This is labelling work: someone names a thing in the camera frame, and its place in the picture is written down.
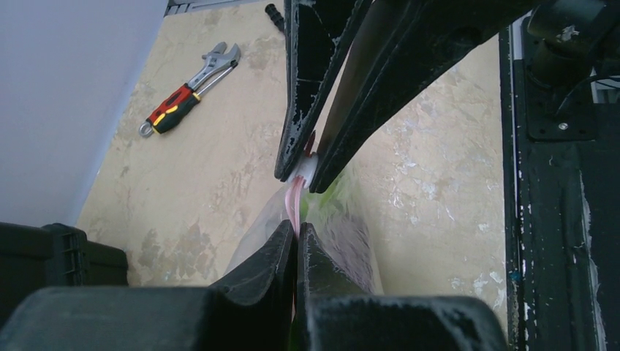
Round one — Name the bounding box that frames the black toolbox red handle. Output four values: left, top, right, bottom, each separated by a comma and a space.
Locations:
1, 222, 129, 325

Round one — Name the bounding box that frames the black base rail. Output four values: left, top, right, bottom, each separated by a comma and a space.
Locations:
499, 20, 619, 350

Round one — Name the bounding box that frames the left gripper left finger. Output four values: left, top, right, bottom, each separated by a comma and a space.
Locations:
1, 220, 296, 350

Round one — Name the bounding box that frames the clear zip top bag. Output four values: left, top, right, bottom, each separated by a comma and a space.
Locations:
226, 165, 383, 295

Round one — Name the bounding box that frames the black hammer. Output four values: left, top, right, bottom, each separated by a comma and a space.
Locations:
265, 3, 286, 34

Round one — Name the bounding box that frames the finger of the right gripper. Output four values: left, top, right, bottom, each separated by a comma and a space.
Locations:
274, 1, 371, 182
309, 1, 539, 193

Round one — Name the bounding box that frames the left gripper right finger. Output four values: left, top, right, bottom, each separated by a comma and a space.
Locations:
296, 223, 508, 350

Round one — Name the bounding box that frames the aluminium rail right side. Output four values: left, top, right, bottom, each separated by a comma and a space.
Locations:
164, 0, 259, 16

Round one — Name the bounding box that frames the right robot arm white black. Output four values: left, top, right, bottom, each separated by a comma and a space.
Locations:
274, 1, 619, 193

